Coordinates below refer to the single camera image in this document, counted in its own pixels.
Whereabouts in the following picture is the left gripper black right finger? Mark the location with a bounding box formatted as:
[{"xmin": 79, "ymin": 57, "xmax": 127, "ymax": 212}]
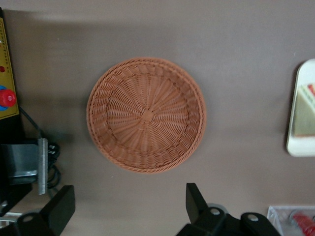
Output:
[{"xmin": 176, "ymin": 182, "xmax": 276, "ymax": 236}]

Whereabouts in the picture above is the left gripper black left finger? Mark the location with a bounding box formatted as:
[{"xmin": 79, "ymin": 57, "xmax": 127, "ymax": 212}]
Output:
[{"xmin": 15, "ymin": 185, "xmax": 76, "ymax": 236}]

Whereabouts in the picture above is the triangular sandwich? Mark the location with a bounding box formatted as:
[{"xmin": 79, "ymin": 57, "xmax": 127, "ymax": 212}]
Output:
[{"xmin": 293, "ymin": 83, "xmax": 315, "ymax": 138}]

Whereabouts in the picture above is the round brown wicker basket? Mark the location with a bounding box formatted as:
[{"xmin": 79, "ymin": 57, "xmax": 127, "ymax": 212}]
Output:
[{"xmin": 86, "ymin": 57, "xmax": 207, "ymax": 175}]

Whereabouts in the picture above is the beige plastic tray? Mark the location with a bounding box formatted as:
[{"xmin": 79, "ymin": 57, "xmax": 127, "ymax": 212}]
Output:
[{"xmin": 285, "ymin": 58, "xmax": 315, "ymax": 157}]

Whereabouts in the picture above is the clear acrylic bottle rack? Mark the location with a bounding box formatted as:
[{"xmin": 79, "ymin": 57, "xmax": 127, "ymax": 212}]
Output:
[{"xmin": 267, "ymin": 205, "xmax": 315, "ymax": 236}]

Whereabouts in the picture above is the red cola bottle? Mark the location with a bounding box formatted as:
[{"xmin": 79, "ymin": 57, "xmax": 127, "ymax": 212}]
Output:
[{"xmin": 290, "ymin": 212, "xmax": 315, "ymax": 236}]

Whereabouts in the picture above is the red emergency stop button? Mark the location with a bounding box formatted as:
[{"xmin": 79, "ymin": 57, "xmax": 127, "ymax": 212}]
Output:
[{"xmin": 0, "ymin": 85, "xmax": 17, "ymax": 109}]

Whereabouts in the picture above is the yellow control panel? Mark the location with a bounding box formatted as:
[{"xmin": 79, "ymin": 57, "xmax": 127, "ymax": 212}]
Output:
[{"xmin": 0, "ymin": 17, "xmax": 20, "ymax": 121}]

